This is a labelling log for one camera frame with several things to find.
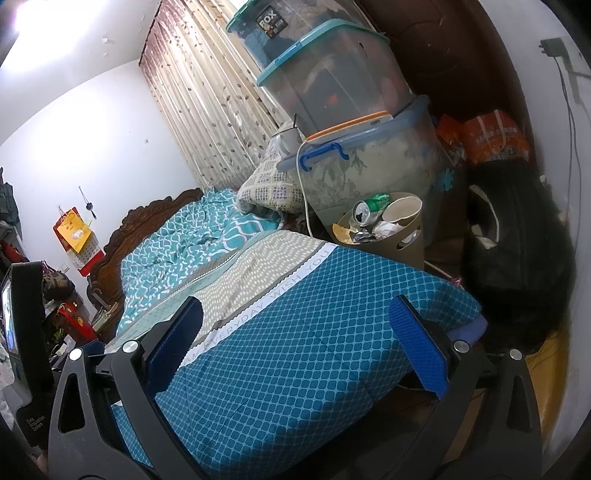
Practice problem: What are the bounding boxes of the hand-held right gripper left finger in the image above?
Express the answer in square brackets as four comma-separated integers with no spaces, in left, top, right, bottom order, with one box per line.
[47,295,208,480]

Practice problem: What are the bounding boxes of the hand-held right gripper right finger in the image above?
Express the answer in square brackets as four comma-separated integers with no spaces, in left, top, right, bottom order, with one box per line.
[389,295,542,480]

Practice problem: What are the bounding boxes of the beige waste bin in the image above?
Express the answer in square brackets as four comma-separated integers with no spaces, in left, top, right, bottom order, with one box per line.
[332,191,426,273]

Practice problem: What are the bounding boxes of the brown paper plate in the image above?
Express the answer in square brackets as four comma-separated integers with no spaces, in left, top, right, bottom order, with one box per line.
[332,222,358,245]

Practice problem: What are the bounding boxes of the crushed metal can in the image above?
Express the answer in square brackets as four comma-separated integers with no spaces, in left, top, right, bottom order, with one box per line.
[352,199,384,228]

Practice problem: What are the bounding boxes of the red gift box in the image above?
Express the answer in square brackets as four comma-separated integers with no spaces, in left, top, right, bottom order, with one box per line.
[55,300,95,342]

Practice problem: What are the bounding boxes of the camouflage handbag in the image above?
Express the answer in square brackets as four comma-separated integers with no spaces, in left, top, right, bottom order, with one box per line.
[41,270,76,301]

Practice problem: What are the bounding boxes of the yellow paper bag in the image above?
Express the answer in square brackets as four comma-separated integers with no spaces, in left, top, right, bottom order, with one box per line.
[58,209,93,254]

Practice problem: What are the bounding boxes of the teal patterned bedspread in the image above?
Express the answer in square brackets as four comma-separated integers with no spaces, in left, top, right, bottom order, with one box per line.
[111,187,483,472]

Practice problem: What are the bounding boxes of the black bag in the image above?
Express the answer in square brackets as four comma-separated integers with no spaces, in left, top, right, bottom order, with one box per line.
[464,159,578,352]

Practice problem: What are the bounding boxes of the carved wooden headboard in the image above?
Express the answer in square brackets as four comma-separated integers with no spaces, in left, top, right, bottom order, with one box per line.
[87,187,204,319]

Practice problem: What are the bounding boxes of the hanging keys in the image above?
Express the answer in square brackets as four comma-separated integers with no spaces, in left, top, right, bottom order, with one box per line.
[78,185,99,220]

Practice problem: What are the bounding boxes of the clear storage box blue lid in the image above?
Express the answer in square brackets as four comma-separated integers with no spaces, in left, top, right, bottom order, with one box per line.
[277,95,455,245]

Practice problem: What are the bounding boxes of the small orange snack bag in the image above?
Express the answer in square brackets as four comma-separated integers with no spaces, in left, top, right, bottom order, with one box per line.
[436,113,467,167]

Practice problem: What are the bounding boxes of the large orange plastic bag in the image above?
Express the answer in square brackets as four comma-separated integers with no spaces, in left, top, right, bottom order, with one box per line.
[462,108,532,164]

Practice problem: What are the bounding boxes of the orange rimmed white tray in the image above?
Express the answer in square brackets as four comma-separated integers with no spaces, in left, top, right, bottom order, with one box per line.
[305,111,393,141]

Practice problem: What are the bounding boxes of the beige leaf print curtain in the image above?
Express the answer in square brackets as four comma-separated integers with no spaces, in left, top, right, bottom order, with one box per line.
[139,0,305,190]

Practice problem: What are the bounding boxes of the clear storage box teal lid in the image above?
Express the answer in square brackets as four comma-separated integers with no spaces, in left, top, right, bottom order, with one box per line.
[256,18,414,130]

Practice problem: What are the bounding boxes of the dark brown furniture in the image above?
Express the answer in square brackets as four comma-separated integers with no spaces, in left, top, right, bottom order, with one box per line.
[355,0,536,139]

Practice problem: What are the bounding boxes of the dark storage box teal lid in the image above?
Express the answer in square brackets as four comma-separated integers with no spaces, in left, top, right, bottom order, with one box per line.
[225,0,370,70]

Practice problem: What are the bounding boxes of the red wall calendar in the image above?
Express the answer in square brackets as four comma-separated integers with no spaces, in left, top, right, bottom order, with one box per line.
[53,210,106,278]

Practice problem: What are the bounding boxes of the white cable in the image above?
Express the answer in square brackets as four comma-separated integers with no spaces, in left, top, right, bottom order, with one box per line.
[297,138,345,238]

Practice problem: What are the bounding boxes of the thin dark charger cable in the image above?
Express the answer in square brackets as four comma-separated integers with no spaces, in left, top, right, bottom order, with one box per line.
[554,55,583,217]

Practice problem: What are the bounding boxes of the wall charger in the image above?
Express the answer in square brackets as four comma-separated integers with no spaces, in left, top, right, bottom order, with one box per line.
[540,37,568,58]

